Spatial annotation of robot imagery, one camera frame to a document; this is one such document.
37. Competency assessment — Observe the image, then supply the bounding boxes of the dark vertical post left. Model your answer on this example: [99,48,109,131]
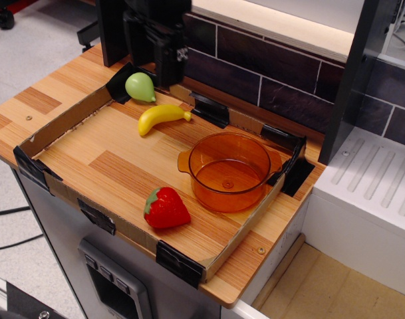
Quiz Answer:
[95,0,128,67]

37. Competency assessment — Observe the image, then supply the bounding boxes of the cardboard fence with black tape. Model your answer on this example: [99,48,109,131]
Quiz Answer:
[14,64,313,286]

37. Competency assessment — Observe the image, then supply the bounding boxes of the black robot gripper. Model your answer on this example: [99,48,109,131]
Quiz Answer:
[122,0,192,88]

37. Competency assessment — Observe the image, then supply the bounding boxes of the green toy pear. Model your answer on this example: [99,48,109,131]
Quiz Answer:
[125,72,156,102]

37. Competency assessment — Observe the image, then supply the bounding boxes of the dark vertical post right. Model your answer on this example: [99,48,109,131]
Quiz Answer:
[319,0,400,165]

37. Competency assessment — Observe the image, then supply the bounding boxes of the red toy strawberry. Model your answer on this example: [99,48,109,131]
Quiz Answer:
[144,187,191,229]

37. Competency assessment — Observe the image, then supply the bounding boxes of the grey toy oven front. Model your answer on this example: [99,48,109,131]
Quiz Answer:
[77,238,152,319]

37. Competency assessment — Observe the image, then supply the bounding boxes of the dark vertical post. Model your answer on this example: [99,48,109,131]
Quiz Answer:
[95,0,128,67]
[319,0,400,165]

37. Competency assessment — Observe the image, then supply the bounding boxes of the white toy sink drainboard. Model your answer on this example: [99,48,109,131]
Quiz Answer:
[313,128,405,237]

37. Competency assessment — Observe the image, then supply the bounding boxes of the black floor cable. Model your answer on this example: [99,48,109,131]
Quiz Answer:
[0,205,43,273]

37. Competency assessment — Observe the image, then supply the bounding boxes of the orange transparent plastic pot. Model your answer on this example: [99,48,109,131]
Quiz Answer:
[178,133,282,213]

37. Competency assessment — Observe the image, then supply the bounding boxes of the yellow toy banana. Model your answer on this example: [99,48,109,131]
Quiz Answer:
[138,104,192,136]

